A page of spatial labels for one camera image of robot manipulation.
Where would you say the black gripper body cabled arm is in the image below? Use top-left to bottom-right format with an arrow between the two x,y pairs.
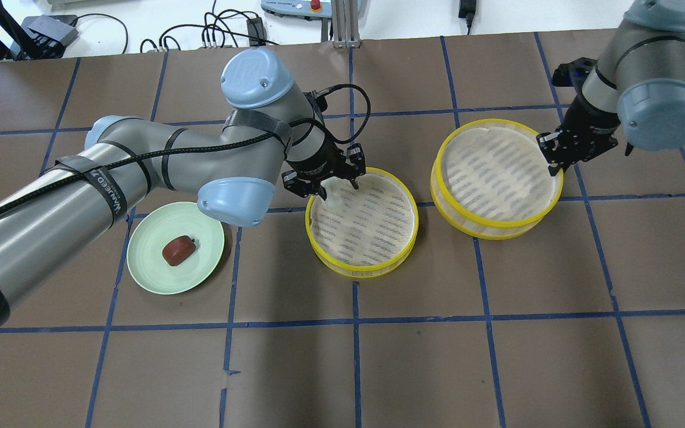
282,143 -> 366,198

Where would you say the black gripper body plain arm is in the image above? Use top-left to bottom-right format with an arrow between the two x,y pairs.
536,95 -> 620,168

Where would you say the white bun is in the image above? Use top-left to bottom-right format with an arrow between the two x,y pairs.
321,177 -> 344,211

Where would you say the yellow steamer basket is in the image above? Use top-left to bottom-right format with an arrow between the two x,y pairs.
429,118 -> 564,241
304,167 -> 419,279

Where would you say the brown bun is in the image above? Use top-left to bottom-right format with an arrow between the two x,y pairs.
161,235 -> 196,266

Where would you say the silver robot arm plain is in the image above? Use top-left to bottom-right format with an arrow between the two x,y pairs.
346,1 -> 685,202

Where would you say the teach pendant with red button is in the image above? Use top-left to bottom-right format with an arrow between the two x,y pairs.
259,1 -> 332,21

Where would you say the light green plate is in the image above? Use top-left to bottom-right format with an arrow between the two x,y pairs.
126,202 -> 225,295

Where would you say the black device box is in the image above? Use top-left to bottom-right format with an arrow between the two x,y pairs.
22,15 -> 78,59

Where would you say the silver robot arm with cable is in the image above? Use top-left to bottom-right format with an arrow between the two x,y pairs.
0,47 -> 332,351

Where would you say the aluminium frame post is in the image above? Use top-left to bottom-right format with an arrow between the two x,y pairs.
331,0 -> 362,49

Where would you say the black cable bundle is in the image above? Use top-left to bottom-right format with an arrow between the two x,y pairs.
139,0 -> 281,54

